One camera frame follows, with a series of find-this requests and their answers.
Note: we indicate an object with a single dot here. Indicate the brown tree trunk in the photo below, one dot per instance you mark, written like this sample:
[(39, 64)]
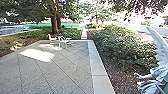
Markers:
[(55, 23)]

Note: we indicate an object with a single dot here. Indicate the green outdoor hedge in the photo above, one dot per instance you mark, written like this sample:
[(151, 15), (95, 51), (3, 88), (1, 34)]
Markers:
[(126, 46)]

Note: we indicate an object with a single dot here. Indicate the low green shrub bed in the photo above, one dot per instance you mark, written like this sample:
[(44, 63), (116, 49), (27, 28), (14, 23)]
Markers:
[(43, 33)]

